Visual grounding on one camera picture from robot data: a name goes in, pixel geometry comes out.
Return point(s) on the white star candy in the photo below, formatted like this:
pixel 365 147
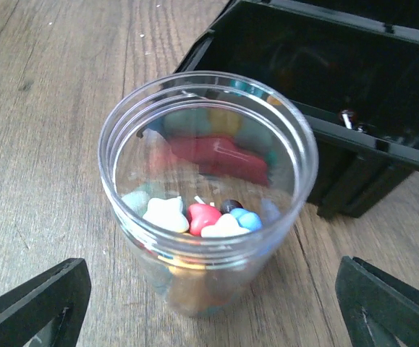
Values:
pixel 167 214

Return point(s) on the red heart candy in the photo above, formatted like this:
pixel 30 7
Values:
pixel 201 215

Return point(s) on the cream candy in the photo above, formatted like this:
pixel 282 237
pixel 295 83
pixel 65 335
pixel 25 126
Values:
pixel 225 226

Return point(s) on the clear plastic jar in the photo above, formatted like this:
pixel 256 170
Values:
pixel 215 138

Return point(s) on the blue candy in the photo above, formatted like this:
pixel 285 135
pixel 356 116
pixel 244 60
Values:
pixel 247 219

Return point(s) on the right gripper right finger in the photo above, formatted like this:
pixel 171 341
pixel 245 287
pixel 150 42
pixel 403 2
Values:
pixel 378 309

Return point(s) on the black candy tray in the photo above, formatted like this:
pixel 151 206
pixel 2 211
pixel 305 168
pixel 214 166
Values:
pixel 352 69

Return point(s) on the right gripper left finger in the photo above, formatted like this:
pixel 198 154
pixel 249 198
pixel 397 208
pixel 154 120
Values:
pixel 49 309

